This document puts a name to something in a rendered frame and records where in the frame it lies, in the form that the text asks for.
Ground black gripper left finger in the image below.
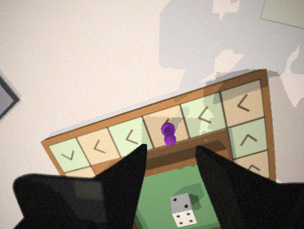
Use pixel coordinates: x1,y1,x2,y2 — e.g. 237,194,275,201
12,144,147,229

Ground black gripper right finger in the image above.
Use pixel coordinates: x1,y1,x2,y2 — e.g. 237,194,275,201
195,146,304,229

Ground white die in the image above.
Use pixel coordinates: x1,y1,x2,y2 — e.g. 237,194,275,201
170,193,197,227

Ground purple pawn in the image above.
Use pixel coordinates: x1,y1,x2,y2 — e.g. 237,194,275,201
161,123,177,146

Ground wooden board game with central tray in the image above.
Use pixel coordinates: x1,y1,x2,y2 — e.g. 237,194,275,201
48,79,270,229

